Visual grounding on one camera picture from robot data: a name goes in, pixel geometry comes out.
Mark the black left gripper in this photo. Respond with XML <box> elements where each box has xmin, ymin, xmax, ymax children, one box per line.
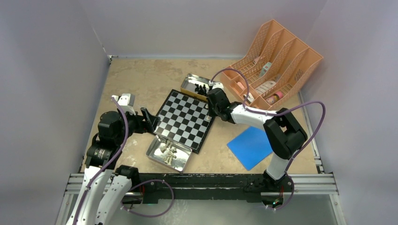
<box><xmin>115</xmin><ymin>107</ymin><xmax>159</xmax><ymax>144</ymax></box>

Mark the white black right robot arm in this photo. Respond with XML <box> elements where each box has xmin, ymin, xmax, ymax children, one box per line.
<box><xmin>207</xmin><ymin>88</ymin><xmax>307</xmax><ymax>191</ymax></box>

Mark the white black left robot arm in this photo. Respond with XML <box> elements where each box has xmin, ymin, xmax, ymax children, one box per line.
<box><xmin>67</xmin><ymin>107</ymin><xmax>160</xmax><ymax>225</ymax></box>

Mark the black chess pieces pile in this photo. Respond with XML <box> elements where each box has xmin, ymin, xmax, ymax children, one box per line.
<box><xmin>194</xmin><ymin>83</ymin><xmax>207</xmax><ymax>96</ymax></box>

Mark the black white chess board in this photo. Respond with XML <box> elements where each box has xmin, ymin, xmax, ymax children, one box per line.
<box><xmin>154</xmin><ymin>89</ymin><xmax>214</xmax><ymax>154</ymax></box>

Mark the white chess pieces pile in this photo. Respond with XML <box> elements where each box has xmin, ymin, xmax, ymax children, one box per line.
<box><xmin>160</xmin><ymin>140</ymin><xmax>177</xmax><ymax>165</ymax></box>

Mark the yellow metal tin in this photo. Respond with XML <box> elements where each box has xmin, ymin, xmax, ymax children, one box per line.
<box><xmin>180</xmin><ymin>74</ymin><xmax>222</xmax><ymax>102</ymax></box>

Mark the silver lilac metal tin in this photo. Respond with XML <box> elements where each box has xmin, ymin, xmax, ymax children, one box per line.
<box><xmin>146</xmin><ymin>135</ymin><xmax>192</xmax><ymax>173</ymax></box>

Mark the blue mat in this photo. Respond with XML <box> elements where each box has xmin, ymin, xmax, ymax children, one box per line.
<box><xmin>227</xmin><ymin>127</ymin><xmax>273</xmax><ymax>171</ymax></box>

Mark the pink desk file organizer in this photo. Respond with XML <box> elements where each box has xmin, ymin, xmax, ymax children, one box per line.
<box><xmin>219</xmin><ymin>20</ymin><xmax>323</xmax><ymax>110</ymax></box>

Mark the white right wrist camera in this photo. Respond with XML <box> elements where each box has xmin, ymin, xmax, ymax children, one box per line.
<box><xmin>208</xmin><ymin>81</ymin><xmax>224</xmax><ymax>91</ymax></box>

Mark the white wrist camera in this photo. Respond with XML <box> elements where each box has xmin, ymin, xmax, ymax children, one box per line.
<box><xmin>111</xmin><ymin>93</ymin><xmax>137</xmax><ymax>115</ymax></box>
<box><xmin>208</xmin><ymin>81</ymin><xmax>224</xmax><ymax>91</ymax></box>

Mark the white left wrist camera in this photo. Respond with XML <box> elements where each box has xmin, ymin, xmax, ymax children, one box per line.
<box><xmin>111</xmin><ymin>93</ymin><xmax>137</xmax><ymax>115</ymax></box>

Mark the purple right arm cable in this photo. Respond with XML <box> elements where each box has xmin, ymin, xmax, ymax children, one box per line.
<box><xmin>210</xmin><ymin>68</ymin><xmax>327</xmax><ymax>211</ymax></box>

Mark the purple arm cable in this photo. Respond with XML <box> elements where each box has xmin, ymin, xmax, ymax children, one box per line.
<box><xmin>210</xmin><ymin>68</ymin><xmax>327</xmax><ymax>211</ymax></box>
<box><xmin>71</xmin><ymin>96</ymin><xmax>176</xmax><ymax>225</ymax></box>

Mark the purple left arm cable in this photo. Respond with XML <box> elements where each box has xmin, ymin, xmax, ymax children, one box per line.
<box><xmin>71</xmin><ymin>96</ymin><xmax>176</xmax><ymax>225</ymax></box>

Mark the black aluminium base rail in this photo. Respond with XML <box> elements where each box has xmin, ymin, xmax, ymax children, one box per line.
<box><xmin>56</xmin><ymin>171</ymin><xmax>345</xmax><ymax>225</ymax></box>

